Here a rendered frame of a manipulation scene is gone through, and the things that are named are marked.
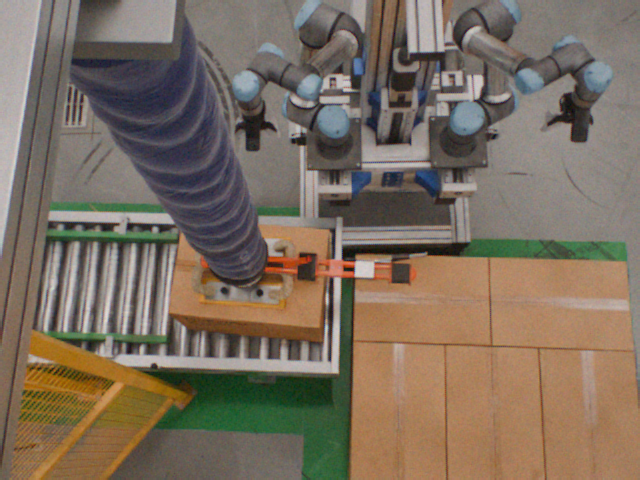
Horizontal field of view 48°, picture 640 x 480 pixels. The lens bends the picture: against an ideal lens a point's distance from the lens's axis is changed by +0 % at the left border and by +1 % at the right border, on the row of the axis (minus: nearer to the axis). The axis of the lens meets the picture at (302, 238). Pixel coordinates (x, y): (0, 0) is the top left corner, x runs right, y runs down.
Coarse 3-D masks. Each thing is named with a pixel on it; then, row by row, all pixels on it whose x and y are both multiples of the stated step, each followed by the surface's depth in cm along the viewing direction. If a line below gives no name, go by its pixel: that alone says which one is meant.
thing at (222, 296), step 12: (216, 288) 283; (228, 288) 283; (252, 288) 282; (264, 288) 282; (276, 288) 282; (204, 300) 282; (216, 300) 282; (228, 300) 281; (240, 300) 281; (252, 300) 281; (264, 300) 280; (276, 300) 280
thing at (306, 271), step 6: (300, 252) 272; (312, 258) 272; (318, 258) 270; (300, 264) 271; (306, 264) 271; (312, 264) 271; (318, 264) 270; (300, 270) 271; (306, 270) 270; (312, 270) 270; (300, 276) 269; (306, 276) 269; (312, 276) 269
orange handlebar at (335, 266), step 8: (272, 256) 274; (320, 264) 272; (328, 264) 272; (336, 264) 271; (344, 264) 271; (352, 264) 271; (376, 264) 271; (384, 264) 271; (280, 272) 272; (288, 272) 272; (320, 272) 271; (328, 272) 271; (336, 272) 270; (344, 272) 270; (352, 272) 270; (416, 272) 269
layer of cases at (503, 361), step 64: (384, 256) 327; (448, 256) 326; (384, 320) 319; (448, 320) 318; (512, 320) 317; (576, 320) 315; (384, 384) 312; (448, 384) 310; (512, 384) 309; (576, 384) 308; (384, 448) 304; (448, 448) 303; (512, 448) 302; (576, 448) 301
